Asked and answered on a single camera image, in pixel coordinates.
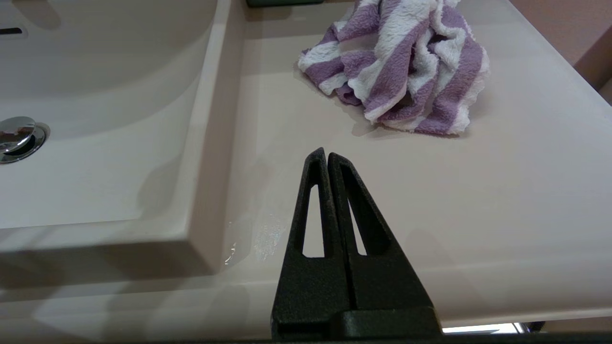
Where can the chrome drain stopper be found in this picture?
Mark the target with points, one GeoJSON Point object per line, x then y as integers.
{"type": "Point", "coordinates": [16, 138]}

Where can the dark blue small tray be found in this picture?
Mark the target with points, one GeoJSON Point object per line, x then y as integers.
{"type": "Point", "coordinates": [282, 2]}

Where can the purple white striped towel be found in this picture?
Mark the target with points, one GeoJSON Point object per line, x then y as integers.
{"type": "Point", "coordinates": [406, 62]}

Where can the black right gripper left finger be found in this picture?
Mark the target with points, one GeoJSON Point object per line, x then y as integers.
{"type": "Point", "coordinates": [311, 291]}

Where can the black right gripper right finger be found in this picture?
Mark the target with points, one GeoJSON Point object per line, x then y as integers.
{"type": "Point", "coordinates": [382, 286]}

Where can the white ceramic sink basin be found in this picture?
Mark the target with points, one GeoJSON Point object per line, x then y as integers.
{"type": "Point", "coordinates": [95, 191]}

